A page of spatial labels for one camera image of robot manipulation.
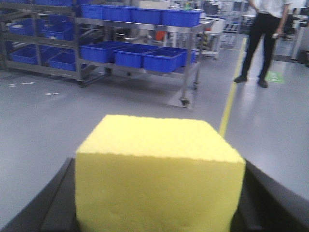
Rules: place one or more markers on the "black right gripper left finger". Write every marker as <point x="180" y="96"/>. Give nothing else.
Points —
<point x="53" y="209"/>

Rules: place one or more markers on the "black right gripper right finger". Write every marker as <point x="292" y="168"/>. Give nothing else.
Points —
<point x="267" y="206"/>

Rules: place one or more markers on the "yellow foam block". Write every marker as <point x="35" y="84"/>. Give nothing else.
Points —
<point x="144" y="174"/>

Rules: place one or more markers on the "blue bin cart lower left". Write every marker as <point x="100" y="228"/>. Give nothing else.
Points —
<point x="102" y="52"/>

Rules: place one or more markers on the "blue bin cart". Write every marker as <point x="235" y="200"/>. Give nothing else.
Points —
<point x="162" y="60"/>
<point x="180" y="18"/>
<point x="132" y="56"/>
<point x="102" y="52"/>

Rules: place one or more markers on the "steel rack far left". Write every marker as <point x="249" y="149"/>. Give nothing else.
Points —
<point x="41" y="36"/>

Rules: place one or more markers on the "blue bin cart lower middle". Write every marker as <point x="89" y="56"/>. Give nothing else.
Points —
<point x="132" y="56"/>

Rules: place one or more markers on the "blue bin cart lower front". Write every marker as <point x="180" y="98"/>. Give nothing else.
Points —
<point x="162" y="60"/>

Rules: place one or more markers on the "standing person dark trousers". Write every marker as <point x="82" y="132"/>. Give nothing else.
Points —
<point x="271" y="16"/>

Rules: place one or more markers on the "steel cart with bins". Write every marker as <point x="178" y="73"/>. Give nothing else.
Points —
<point x="150" y="20"/>

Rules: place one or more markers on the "blue bin cart top right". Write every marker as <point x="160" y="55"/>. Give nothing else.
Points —
<point x="180" y="18"/>

